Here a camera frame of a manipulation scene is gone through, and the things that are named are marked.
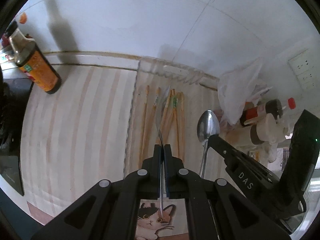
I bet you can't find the steel spoon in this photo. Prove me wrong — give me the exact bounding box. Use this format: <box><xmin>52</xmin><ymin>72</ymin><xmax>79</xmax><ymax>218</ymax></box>
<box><xmin>197</xmin><ymin>110</ymin><xmax>220</xmax><ymax>178</ymax></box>
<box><xmin>155</xmin><ymin>86</ymin><xmax>170</xmax><ymax>218</ymax></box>

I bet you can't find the white wall socket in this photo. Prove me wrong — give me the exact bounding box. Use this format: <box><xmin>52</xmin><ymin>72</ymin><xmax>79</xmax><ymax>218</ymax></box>
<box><xmin>298</xmin><ymin>66</ymin><xmax>319</xmax><ymax>90</ymax></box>
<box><xmin>288</xmin><ymin>49</ymin><xmax>315</xmax><ymax>76</ymax></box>

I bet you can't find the cat print table mat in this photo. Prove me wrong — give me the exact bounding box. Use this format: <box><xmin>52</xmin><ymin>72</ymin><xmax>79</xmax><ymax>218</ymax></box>
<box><xmin>21</xmin><ymin>65</ymin><xmax>137</xmax><ymax>225</ymax></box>

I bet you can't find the white lid oil dispenser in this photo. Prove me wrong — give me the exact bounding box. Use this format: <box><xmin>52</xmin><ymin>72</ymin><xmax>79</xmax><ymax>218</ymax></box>
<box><xmin>225</xmin><ymin>114</ymin><xmax>290</xmax><ymax>147</ymax></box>

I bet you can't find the red cap sauce bottle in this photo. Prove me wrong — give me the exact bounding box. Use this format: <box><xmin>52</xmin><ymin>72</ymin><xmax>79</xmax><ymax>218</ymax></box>
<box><xmin>240</xmin><ymin>98</ymin><xmax>296</xmax><ymax>127</ymax></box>

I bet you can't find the white plastic bag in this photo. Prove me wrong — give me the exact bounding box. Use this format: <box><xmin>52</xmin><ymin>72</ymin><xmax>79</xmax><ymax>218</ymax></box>
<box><xmin>217</xmin><ymin>57</ymin><xmax>271</xmax><ymax>126</ymax></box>

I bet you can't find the white wall socket middle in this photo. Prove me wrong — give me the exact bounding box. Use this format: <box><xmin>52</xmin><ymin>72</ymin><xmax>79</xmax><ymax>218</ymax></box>
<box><xmin>298</xmin><ymin>66</ymin><xmax>319</xmax><ymax>90</ymax></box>

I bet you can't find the colourful toy box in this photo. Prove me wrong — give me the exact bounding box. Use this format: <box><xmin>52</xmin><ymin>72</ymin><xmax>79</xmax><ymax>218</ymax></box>
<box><xmin>0</xmin><ymin>12</ymin><xmax>28</xmax><ymax>66</ymax></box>

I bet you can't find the wooden chopstick green band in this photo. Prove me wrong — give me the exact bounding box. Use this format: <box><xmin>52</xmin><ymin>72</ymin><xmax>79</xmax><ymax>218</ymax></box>
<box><xmin>172</xmin><ymin>89</ymin><xmax>180</xmax><ymax>157</ymax></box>

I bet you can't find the white wall socket left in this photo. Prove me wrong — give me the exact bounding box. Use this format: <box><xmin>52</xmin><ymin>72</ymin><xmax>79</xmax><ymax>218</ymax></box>
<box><xmin>288</xmin><ymin>49</ymin><xmax>315</xmax><ymax>76</ymax></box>

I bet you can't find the black gas stove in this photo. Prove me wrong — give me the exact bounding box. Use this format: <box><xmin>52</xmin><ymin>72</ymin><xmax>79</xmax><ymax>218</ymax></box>
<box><xmin>1</xmin><ymin>79</ymin><xmax>33</xmax><ymax>196</ymax></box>

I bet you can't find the clear plastic utensil tray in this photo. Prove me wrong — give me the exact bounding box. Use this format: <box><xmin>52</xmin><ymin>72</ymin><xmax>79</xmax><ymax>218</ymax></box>
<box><xmin>124</xmin><ymin>57</ymin><xmax>220</xmax><ymax>175</ymax></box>

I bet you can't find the soy sauce bottle orange label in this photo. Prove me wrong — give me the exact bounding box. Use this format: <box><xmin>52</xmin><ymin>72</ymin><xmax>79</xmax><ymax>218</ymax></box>
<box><xmin>5</xmin><ymin>21</ymin><xmax>62</xmax><ymax>94</ymax></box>

